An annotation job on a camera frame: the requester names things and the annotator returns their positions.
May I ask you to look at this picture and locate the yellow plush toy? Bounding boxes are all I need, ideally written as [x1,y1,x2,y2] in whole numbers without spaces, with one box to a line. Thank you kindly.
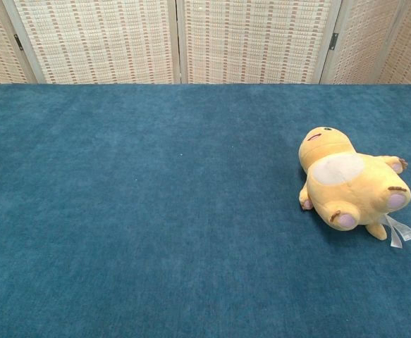
[298,127,411,249]

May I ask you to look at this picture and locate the blue velvet tablecloth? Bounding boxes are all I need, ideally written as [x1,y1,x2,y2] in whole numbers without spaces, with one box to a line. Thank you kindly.
[0,82,411,338]

